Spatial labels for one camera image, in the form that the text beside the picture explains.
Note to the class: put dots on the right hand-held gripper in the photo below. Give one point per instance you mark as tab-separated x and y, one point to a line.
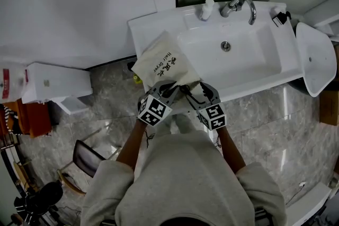
213	116

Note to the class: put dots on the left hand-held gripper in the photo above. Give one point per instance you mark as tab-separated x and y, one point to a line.
153	111

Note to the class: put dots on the cream cloth bag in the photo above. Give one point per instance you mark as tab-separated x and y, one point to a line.
161	61

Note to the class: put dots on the person's right forearm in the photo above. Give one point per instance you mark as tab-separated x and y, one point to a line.
230	151

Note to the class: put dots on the person's left forearm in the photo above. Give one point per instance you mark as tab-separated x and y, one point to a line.
132	145

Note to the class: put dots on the small yellow bottle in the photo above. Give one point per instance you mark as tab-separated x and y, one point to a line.
137	79

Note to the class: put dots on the white vanity sink cabinet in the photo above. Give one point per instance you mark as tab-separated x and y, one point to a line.
238	66

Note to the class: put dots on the white pump bottle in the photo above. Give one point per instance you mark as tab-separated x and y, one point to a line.
206	10

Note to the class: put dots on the dark bin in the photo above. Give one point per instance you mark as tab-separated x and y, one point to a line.
296	86

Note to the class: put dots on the chrome faucet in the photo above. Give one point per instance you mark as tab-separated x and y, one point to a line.
251	10

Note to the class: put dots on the dark brown chair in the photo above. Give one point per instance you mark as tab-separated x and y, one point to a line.
86	158

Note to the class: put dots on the white water dispenser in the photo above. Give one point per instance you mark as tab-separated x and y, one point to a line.
58	82

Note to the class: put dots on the black pump bottle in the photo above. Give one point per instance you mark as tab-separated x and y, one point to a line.
281	18

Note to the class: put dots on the cardboard box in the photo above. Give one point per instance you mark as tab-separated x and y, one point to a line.
329	108

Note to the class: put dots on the clear water jug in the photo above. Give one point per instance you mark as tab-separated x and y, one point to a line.
13	82

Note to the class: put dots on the white door frame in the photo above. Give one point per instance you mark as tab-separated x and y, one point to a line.
323	13

